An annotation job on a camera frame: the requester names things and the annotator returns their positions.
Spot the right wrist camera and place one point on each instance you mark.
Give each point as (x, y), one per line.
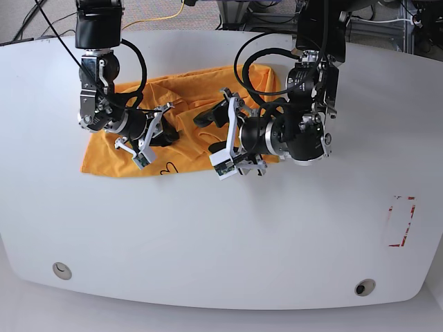
(144, 158)

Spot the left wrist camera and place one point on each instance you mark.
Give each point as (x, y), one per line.
(223, 164)

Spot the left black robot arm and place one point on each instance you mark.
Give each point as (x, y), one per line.
(295, 125)

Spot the aluminium frame stand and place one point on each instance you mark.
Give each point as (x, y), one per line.
(232, 13)

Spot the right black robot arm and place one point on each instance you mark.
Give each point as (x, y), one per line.
(98, 32)

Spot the right table grommet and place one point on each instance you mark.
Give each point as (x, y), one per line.
(365, 287)

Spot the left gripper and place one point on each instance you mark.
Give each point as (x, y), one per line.
(228, 111)

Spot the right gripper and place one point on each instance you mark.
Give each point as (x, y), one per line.
(140, 131)

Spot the table grommet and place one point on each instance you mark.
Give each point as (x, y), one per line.
(365, 287)
(62, 271)

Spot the left table grommet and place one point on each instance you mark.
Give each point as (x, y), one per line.
(62, 271)

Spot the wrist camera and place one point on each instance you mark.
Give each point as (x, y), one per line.
(223, 164)
(144, 158)

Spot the orange t-shirt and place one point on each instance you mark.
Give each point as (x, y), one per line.
(191, 93)

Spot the red tape rectangle marking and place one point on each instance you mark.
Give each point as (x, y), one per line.
(400, 217)

